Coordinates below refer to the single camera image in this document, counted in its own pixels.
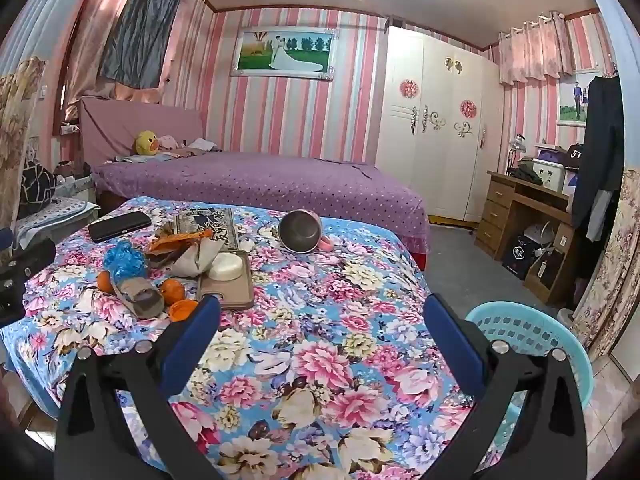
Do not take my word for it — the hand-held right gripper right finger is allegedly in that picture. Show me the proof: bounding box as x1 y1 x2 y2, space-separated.
422 292 588 480

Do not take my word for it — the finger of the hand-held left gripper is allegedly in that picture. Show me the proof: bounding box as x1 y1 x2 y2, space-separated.
0 237 57 283

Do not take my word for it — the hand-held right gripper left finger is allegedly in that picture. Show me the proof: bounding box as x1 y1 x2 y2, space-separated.
54 295 223 480

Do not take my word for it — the light blue plastic basket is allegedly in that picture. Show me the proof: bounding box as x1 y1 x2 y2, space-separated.
465 301 595 466

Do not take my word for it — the white round container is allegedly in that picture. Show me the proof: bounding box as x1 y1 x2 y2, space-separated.
207 252 243 282

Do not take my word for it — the blue plastic bag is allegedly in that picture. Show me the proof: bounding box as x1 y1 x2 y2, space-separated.
103 240 147 281

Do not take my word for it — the orange snack wrapper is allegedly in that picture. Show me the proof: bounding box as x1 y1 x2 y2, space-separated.
150 229 213 256

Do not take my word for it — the blue white patterned packet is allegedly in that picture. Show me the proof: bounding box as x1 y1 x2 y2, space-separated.
175 207 240 251

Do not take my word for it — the blue dotted cushion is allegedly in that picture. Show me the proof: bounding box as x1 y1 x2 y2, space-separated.
17 197 101 246

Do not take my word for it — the brown phone case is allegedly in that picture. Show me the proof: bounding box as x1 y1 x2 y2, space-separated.
197 250 255 311

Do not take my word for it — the black patterned cushion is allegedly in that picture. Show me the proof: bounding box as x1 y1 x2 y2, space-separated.
17 160 57 218

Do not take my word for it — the black rectangular case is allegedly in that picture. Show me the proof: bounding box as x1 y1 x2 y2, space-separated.
88 211 152 243

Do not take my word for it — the black paper bag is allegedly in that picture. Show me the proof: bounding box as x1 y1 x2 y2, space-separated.
501 234 538 281

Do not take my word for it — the floral beige curtain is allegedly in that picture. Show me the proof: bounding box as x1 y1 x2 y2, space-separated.
572 170 640 361
0 57 46 241

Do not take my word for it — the white small appliance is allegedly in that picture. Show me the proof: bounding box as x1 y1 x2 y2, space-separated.
522 222 556 251

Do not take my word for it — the wooden desk with drawers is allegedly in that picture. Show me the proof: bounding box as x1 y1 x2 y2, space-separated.
475 170 581 306

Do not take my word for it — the mauve padded headboard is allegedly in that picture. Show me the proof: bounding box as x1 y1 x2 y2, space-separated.
77 97 205 163

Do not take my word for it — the yellow duck plush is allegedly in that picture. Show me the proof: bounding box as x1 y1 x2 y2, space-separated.
134 130 161 156

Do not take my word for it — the purple dotted bed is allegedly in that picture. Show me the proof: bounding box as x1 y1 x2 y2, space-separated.
90 150 432 256

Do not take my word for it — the white wardrobe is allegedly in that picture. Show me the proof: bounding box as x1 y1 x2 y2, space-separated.
376 25 503 223

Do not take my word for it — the white storage box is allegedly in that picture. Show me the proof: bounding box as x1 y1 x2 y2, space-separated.
531 157 568 192

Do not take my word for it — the desk lamp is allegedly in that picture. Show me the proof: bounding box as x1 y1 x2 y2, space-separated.
506 132 526 176

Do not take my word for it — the pink satin curtain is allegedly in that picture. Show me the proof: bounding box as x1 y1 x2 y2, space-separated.
62 0 176 121

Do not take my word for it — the black hanging jacket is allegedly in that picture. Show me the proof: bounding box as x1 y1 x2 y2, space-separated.
570 74 625 241

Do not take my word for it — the grey window cloth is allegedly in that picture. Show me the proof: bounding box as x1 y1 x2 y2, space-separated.
97 0 186 91

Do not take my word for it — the small framed couple picture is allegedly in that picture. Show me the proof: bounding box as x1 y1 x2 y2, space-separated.
556 67 598 126

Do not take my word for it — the framed wedding picture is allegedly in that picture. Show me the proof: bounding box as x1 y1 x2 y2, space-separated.
231 25 338 81

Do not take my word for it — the pink floral valance curtain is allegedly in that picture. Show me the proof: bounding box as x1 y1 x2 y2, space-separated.
497 10 576 86

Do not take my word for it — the steel cup with pink handle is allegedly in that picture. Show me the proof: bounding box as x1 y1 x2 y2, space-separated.
278 210 333 254

